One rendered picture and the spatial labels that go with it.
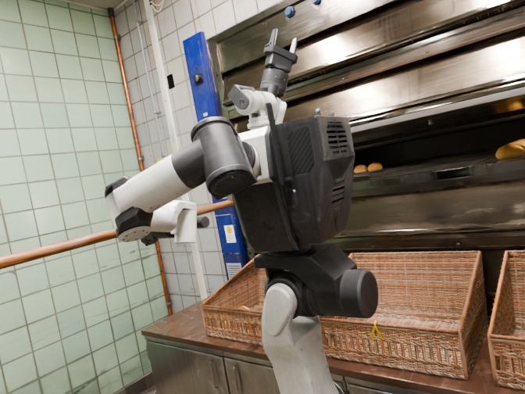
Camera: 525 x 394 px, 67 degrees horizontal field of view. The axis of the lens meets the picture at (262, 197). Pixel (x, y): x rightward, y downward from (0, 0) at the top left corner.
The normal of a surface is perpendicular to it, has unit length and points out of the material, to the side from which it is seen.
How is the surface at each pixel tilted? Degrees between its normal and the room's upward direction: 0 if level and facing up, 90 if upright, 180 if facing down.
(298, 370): 90
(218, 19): 90
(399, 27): 70
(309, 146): 90
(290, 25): 90
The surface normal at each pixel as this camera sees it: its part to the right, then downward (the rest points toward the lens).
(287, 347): -0.39, 0.54
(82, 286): 0.77, -0.10
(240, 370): -0.62, 0.16
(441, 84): -0.63, -0.19
